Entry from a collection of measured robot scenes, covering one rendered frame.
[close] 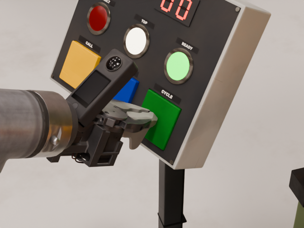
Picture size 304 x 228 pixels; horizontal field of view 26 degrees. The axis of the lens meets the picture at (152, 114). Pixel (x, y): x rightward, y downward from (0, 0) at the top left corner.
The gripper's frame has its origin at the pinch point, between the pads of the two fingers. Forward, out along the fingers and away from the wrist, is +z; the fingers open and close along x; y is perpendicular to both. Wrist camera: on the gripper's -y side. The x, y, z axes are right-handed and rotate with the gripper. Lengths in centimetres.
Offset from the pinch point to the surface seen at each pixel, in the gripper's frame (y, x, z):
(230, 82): -9.4, 7.1, 6.4
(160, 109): -1.1, 0.3, 1.3
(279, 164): 38, -40, 139
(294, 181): 6.6, 13.2, 31.8
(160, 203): 26.0, -10.3, 28.8
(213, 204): 55, -42, 110
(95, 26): -7.1, -19.7, 1.3
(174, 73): -7.2, 0.1, 1.3
